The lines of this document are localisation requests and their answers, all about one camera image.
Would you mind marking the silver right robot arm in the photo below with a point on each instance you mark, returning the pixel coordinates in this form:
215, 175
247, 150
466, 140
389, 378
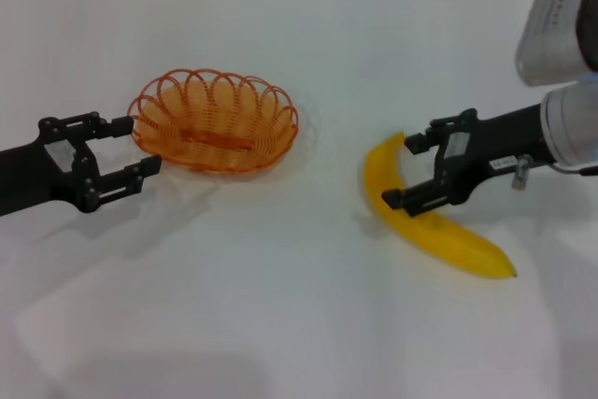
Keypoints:
551, 44

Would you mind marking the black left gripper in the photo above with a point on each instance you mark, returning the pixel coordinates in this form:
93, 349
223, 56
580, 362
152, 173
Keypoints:
32, 175

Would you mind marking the yellow banana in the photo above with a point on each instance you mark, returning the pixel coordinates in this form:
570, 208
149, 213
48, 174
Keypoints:
448, 240

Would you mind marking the silver connector plug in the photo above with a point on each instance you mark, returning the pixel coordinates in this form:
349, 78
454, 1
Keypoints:
522, 175

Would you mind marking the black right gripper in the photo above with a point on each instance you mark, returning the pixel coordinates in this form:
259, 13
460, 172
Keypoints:
495, 146

